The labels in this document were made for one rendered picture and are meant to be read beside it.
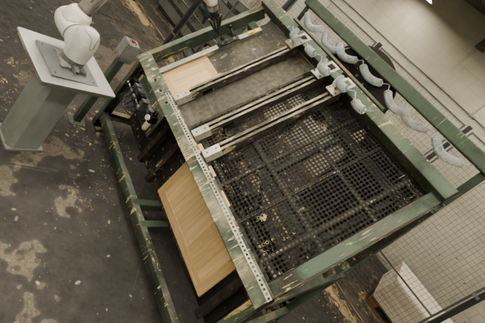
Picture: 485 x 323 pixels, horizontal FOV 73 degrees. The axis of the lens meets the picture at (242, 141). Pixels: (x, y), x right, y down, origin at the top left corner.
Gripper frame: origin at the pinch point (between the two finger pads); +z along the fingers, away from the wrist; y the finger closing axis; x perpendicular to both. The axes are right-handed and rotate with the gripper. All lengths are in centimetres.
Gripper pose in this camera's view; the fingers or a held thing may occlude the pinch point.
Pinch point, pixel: (217, 30)
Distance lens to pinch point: 290.1
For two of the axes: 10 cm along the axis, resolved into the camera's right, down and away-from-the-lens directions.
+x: 4.4, 7.3, -5.1
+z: 1.0, 5.3, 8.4
